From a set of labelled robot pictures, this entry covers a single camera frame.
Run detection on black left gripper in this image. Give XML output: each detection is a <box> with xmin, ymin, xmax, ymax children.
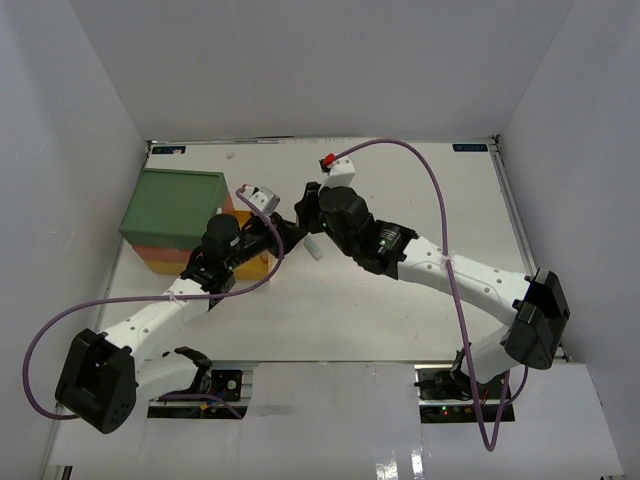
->
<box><xmin>225</xmin><ymin>213</ymin><xmax>303</xmax><ymax>271</ymax></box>

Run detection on yellow drawer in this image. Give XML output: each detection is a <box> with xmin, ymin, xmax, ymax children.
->
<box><xmin>141</xmin><ymin>210</ymin><xmax>272</xmax><ymax>281</ymax></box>

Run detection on red drawer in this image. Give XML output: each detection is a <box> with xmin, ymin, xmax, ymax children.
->
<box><xmin>121</xmin><ymin>192</ymin><xmax>234</xmax><ymax>262</ymax></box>

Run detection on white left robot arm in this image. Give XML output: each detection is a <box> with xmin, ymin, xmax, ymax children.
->
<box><xmin>55</xmin><ymin>213</ymin><xmax>306</xmax><ymax>434</ymax></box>

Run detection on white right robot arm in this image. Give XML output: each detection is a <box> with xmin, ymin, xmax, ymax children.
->
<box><xmin>294</xmin><ymin>182</ymin><xmax>570</xmax><ymax>399</ymax></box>

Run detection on blue table label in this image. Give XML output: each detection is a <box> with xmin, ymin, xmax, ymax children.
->
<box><xmin>151</xmin><ymin>145</ymin><xmax>186</xmax><ymax>155</ymax></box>
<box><xmin>452</xmin><ymin>143</ymin><xmax>488</xmax><ymax>152</ymax></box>

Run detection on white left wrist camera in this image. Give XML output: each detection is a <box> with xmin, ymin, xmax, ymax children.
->
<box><xmin>241</xmin><ymin>184</ymin><xmax>280</xmax><ymax>216</ymax></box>

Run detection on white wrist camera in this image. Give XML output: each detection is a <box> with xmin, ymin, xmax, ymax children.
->
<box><xmin>241</xmin><ymin>184</ymin><xmax>280</xmax><ymax>216</ymax></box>
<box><xmin>319</xmin><ymin>153</ymin><xmax>355</xmax><ymax>190</ymax></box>

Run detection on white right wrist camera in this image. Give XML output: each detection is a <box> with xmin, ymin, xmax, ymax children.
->
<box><xmin>319</xmin><ymin>153</ymin><xmax>355</xmax><ymax>190</ymax></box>

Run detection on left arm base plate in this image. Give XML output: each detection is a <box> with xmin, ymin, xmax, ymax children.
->
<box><xmin>147</xmin><ymin>368</ymin><xmax>253</xmax><ymax>420</ymax></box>

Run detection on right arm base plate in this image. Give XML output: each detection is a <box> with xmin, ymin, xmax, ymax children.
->
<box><xmin>414</xmin><ymin>365</ymin><xmax>505</xmax><ymax>424</ymax></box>

